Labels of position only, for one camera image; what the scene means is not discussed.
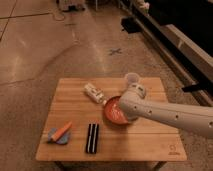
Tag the orange ceramic bowl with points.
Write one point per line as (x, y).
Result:
(112, 111)

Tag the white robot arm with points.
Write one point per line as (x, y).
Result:
(196, 119)

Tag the white plastic bottle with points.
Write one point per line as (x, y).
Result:
(94, 93)

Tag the black white striped block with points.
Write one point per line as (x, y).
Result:
(92, 138)

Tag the wooden folding table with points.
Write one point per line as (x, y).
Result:
(144, 140)

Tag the orange carrot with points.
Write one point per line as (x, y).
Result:
(61, 131)

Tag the black box on floor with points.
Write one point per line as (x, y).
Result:
(130, 25)

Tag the blue cloth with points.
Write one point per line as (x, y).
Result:
(64, 139)

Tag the dark shelf unit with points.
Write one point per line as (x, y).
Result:
(182, 31)

